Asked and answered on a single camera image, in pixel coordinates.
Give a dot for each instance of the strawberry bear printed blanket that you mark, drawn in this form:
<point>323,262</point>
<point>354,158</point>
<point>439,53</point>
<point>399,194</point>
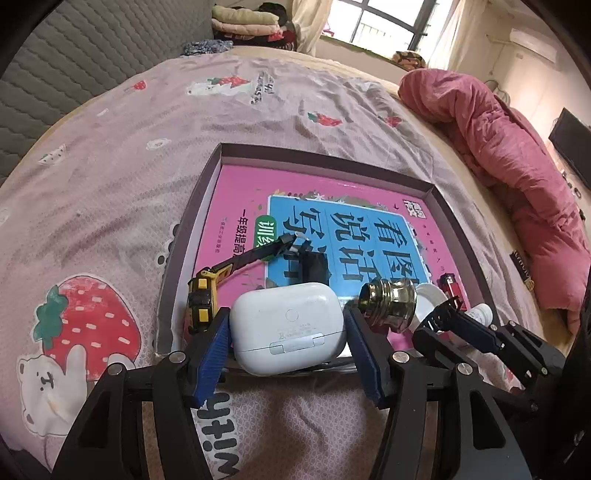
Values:
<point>92,184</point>

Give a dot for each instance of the black television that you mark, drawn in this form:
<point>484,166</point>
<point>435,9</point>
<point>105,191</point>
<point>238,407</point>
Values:
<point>572,145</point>

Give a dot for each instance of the window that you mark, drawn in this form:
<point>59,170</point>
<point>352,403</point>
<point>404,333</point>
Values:
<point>383,23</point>

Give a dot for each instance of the pink quilt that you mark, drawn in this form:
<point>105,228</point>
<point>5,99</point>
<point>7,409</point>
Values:
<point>498,138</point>

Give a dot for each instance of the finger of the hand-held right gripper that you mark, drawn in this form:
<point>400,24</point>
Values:
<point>521,341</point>
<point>475,337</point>

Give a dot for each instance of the pink and blue book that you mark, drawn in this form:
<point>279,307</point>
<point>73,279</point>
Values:
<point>240,194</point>

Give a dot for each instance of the dark red folded clothes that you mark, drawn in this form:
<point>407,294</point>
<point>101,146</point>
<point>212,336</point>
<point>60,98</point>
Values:
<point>279,41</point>

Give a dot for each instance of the black clothes pile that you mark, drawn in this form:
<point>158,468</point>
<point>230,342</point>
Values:
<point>272,8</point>

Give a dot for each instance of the white air conditioner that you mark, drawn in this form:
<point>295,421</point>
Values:
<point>533,45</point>

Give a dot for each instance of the cream folded blanket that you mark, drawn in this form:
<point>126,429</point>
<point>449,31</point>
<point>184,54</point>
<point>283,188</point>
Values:
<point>244,14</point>

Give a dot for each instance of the grey padded headboard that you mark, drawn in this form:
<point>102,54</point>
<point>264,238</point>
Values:
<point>83,50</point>

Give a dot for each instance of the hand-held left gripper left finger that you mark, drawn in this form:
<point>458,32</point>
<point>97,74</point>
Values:
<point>210,360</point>

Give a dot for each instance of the black label strip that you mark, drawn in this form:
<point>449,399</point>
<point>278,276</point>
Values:
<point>522,270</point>

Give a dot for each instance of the pink folded blanket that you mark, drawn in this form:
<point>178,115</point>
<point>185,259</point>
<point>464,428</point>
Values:
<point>244,28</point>

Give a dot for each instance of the small white medicine bottle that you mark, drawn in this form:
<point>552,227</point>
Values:
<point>480,316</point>

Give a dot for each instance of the dark shallow cardboard box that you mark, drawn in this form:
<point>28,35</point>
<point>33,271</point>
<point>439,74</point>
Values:
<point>323,157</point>

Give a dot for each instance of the white bottle cap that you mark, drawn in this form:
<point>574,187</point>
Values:
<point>429,297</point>

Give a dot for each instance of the gold metal knob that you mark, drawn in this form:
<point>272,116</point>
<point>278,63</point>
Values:
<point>388,302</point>

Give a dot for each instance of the white earbuds case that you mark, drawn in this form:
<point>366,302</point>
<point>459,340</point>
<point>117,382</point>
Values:
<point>286,323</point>

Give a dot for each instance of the brown patterned bag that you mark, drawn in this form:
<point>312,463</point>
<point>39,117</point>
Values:
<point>410,60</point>

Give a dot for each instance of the black and yellow wristwatch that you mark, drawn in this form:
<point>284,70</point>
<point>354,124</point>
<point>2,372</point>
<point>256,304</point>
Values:
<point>201,295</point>

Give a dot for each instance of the red lighter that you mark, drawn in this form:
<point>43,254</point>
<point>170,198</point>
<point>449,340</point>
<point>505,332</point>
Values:
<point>450,284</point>

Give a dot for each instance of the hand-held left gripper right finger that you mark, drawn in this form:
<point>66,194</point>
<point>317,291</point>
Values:
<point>367,360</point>

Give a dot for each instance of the cream curtain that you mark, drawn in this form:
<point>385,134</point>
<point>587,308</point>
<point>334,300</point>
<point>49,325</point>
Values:
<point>452,37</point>
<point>309,27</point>

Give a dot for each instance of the blue grey patterned cloth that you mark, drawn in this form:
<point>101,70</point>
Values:
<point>207,47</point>

